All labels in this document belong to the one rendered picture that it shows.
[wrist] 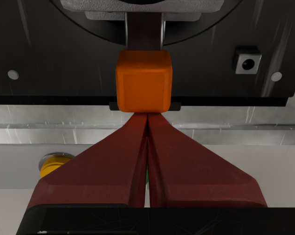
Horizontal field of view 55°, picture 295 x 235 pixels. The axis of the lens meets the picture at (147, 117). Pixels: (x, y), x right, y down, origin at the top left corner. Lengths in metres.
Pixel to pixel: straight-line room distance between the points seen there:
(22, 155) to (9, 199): 0.26
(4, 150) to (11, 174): 0.04
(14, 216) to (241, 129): 0.45
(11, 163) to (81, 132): 0.09
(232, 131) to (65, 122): 0.16
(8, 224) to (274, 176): 0.48
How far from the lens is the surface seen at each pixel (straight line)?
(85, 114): 0.26
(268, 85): 0.24
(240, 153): 0.44
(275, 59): 0.23
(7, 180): 0.34
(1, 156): 0.32
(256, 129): 0.28
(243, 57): 0.21
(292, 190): 0.54
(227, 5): 0.18
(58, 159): 0.29
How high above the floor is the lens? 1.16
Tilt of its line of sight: 53 degrees down
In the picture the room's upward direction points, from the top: 180 degrees counter-clockwise
